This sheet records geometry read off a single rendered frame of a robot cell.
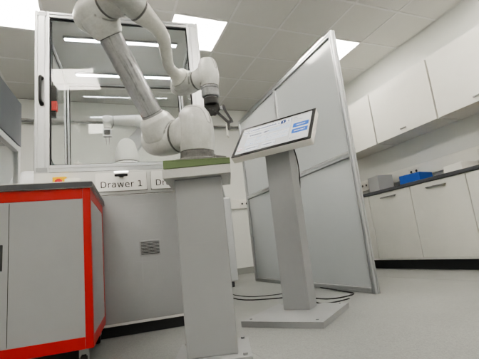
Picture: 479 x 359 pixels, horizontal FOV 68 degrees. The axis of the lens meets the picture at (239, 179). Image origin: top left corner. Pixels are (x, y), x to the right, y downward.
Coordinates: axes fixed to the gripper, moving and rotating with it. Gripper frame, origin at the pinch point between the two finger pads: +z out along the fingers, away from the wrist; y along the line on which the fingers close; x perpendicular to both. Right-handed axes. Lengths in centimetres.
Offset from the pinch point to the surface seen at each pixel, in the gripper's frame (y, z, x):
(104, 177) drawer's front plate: 73, 9, -21
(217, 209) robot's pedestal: -3.8, 37.4, 26.5
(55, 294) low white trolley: 61, 64, 41
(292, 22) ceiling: -56, -170, -207
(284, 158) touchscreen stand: -32, 9, -41
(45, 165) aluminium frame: 103, 0, -10
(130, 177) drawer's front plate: 59, 11, -27
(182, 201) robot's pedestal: 9.8, 33.0, 29.0
